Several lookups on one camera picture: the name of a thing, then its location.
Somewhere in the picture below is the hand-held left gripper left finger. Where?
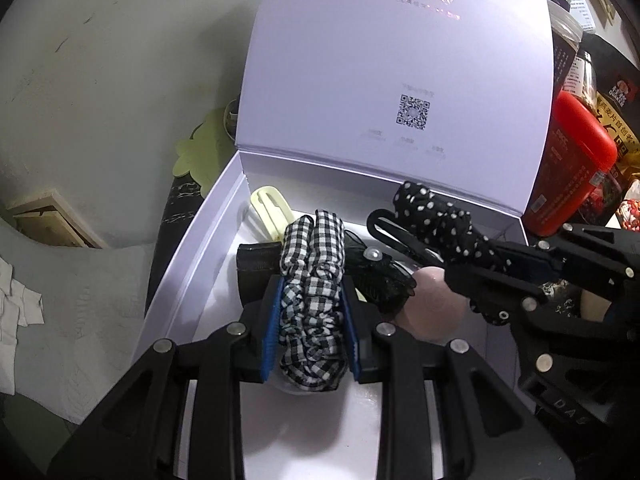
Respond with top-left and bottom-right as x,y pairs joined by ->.
47,275 -> 286,480

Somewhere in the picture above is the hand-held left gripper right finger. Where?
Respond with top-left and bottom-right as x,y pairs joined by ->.
340,277 -> 576,480

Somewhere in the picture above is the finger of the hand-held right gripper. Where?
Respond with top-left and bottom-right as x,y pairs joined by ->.
445,262 -> 616,326
487,222 -> 640,281

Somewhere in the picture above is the black lace claw clip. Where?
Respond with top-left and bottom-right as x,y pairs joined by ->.
345,232 -> 418,311

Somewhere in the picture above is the black white gingham scrunchie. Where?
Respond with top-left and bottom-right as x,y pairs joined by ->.
277,210 -> 351,392

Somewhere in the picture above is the brown hair band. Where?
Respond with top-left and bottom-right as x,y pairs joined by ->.
236,241 -> 286,311

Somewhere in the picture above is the white pompom hair tie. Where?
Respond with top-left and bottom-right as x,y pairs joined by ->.
395,266 -> 473,346

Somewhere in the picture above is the black polka-dot scrunchie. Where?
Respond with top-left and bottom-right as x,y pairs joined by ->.
392,181 -> 516,326

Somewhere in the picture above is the black banana hair clip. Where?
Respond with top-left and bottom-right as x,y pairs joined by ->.
366,208 -> 446,266

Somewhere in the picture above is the cream banana hair clip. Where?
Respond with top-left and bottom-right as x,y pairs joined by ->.
248,186 -> 296,241

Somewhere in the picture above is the lavender gift box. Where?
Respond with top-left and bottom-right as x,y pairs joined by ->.
127,0 -> 556,480

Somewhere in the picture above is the red canister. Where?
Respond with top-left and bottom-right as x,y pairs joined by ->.
522,90 -> 618,238

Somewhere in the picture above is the black oats bag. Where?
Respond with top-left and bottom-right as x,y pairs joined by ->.
582,32 -> 640,228

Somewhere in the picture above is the glass jar black lid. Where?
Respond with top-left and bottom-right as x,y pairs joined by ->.
572,49 -> 599,111

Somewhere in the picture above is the grey chair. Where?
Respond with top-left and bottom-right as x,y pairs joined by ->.
0,220 -> 166,426

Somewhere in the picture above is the green flower-shaped mat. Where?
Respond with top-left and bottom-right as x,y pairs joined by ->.
171,107 -> 238,196

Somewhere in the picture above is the large dark brown jar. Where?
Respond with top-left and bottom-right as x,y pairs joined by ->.
545,0 -> 583,98

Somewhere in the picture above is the white cloth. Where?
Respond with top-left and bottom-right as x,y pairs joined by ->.
0,257 -> 45,396

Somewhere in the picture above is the wooden frame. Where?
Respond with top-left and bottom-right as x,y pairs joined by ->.
5,189 -> 108,250

